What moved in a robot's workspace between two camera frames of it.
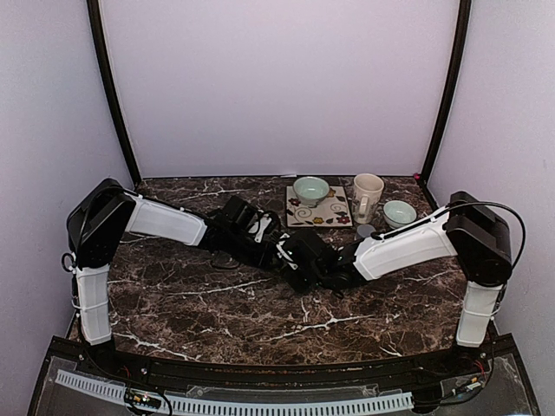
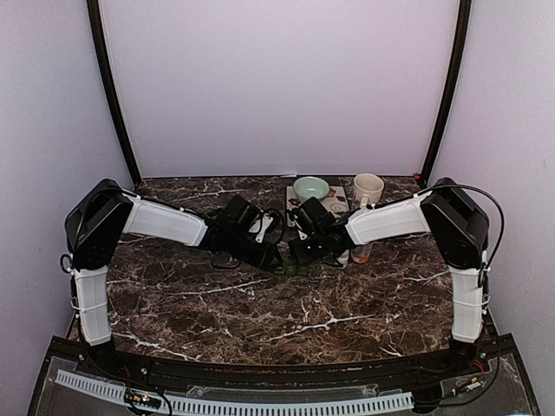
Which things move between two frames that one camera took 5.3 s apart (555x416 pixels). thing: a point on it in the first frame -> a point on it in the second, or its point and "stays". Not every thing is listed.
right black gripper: x=297 y=283 -> x=301 y=255
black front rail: x=172 y=367 stays
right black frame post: x=461 y=45 stays
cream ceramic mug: x=366 y=192 stays
